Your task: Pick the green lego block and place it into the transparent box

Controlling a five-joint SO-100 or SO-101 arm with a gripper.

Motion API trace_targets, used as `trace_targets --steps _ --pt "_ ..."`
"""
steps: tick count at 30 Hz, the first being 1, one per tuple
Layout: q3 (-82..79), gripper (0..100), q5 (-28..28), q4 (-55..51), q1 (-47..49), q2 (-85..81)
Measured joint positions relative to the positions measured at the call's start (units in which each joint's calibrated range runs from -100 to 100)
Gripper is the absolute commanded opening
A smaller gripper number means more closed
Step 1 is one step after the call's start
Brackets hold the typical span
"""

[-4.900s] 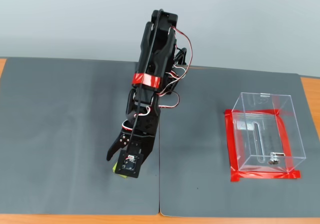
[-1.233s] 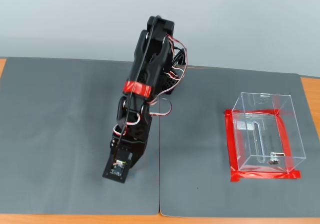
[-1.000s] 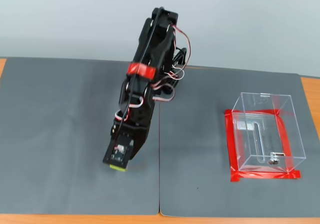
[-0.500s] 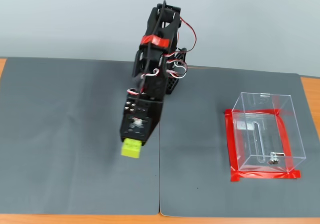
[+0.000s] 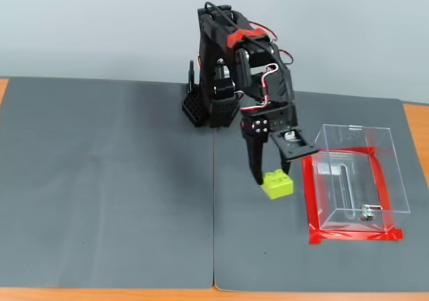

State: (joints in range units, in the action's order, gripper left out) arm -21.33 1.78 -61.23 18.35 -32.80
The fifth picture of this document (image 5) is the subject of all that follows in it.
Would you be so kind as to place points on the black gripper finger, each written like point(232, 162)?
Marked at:
point(256, 153)
point(285, 166)

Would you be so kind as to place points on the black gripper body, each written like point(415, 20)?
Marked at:
point(272, 120)

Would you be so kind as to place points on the green lego block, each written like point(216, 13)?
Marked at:
point(278, 187)

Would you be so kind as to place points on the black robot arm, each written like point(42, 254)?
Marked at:
point(214, 39)

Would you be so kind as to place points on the transparent plastic box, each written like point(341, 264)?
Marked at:
point(352, 133)

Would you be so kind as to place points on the silver metal box latch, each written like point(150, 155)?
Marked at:
point(367, 212)

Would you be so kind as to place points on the black table clamp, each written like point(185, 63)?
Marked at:
point(192, 108)

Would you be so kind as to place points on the dark grey mat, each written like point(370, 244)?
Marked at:
point(100, 180)
point(268, 247)

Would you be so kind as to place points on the red tape band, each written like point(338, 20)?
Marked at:
point(241, 37)

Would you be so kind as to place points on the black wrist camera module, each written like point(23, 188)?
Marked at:
point(295, 145)

